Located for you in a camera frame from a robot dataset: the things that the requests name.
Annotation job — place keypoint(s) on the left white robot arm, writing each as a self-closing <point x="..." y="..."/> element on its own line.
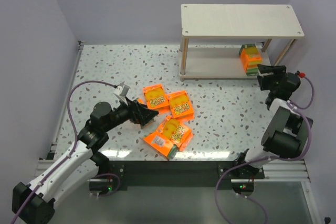
<point x="34" y="202"/>

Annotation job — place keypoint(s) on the left aluminium frame rail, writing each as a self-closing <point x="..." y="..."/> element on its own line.
<point x="54" y="137"/>

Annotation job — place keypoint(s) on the multicolour sponge stack pack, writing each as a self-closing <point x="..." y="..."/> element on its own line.
<point x="161" y="144"/>
<point x="147" y="123"/>
<point x="250" y="59"/>

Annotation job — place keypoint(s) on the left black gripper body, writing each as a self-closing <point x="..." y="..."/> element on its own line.
<point x="135" y="112"/>

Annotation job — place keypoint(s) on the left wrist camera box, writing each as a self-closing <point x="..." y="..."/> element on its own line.
<point x="121" y="91"/>

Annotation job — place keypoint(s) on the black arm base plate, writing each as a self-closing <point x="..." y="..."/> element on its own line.
<point x="159" y="174"/>

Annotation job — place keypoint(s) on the orange Scrub Daddy box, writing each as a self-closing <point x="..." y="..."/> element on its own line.
<point x="156" y="98"/>
<point x="175" y="131"/>
<point x="180" y="106"/>

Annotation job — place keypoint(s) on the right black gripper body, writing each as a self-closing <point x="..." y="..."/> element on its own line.
<point x="271" y="77"/>

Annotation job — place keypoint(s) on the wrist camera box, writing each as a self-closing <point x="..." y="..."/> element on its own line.
<point x="121" y="91"/>
<point x="300" y="74"/>

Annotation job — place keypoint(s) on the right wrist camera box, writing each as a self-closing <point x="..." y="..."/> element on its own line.
<point x="300" y="74"/>

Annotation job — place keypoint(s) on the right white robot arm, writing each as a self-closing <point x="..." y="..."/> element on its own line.
<point x="287" y="135"/>

